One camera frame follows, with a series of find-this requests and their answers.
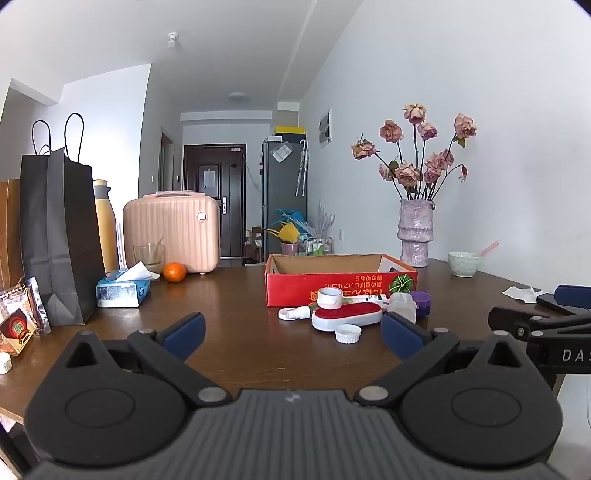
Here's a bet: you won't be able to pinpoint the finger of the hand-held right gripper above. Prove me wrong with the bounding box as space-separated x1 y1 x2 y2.
537 285 591 317
488 306 591 343

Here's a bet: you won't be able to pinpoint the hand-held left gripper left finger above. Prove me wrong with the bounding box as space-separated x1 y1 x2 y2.
60 312 232 408

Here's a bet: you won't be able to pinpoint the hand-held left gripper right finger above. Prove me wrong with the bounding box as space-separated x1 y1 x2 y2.
355 312 532 408

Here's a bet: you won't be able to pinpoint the translucent plastic bottle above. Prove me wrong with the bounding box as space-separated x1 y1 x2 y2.
387 292 419 324

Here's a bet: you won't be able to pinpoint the purple jar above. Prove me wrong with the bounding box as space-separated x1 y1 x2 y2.
410 291 433 318

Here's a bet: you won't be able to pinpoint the white tape roll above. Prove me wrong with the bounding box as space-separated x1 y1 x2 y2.
318 288 344 310

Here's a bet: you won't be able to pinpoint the white squeeze tube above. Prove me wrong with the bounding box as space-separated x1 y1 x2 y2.
278 305 320 322

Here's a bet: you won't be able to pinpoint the red cardboard box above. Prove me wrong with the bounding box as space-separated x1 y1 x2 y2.
264 253 419 308

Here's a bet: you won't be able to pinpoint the crumpled white tissue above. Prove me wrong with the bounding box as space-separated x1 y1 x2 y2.
502 285 550 304

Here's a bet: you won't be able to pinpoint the blue tissue pack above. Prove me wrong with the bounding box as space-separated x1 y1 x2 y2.
96 261 160 308

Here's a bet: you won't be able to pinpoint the clear drinking glass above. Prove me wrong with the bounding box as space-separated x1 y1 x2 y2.
133 242 166 274

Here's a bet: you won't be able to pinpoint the pink hard suitcase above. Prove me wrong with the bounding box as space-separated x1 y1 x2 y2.
123 190 221 276

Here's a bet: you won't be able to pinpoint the purple ceramic vase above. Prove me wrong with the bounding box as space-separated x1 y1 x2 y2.
397 199 436 268

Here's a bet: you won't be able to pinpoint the cardboard boxes by door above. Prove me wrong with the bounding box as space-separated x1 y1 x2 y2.
247 226 264 264

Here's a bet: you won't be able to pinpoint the dark brown door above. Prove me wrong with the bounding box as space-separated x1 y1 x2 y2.
184 144 245 258

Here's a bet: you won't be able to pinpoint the yellow thermos bottle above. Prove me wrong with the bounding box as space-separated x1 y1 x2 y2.
93 179 120 274

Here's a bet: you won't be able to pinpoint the purple dried grasses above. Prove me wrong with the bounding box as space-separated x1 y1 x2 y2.
300 198 333 241

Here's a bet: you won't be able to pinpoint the blue yellow plastic pile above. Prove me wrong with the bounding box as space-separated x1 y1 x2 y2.
268 209 308 243

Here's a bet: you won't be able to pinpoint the dried pink roses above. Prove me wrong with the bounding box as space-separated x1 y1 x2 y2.
351 103 477 202

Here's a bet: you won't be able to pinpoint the black paper bag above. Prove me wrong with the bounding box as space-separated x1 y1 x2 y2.
19 113 106 328

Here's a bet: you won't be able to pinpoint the red gold gift packet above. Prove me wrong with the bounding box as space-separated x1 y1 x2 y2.
0 286 38 357

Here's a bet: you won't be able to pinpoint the grey refrigerator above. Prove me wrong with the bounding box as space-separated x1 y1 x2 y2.
262 138 308 232

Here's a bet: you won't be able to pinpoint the white folded umbrella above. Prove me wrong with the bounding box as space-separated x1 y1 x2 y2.
298 140 309 197

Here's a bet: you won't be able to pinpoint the brown paper bag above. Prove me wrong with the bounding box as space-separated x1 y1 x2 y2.
0 179 25 291

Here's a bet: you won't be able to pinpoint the wire rack with bottles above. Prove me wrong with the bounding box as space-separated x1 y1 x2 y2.
299 234 333 256

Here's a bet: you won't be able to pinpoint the white wall panel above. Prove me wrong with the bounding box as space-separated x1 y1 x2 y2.
318 109 333 148

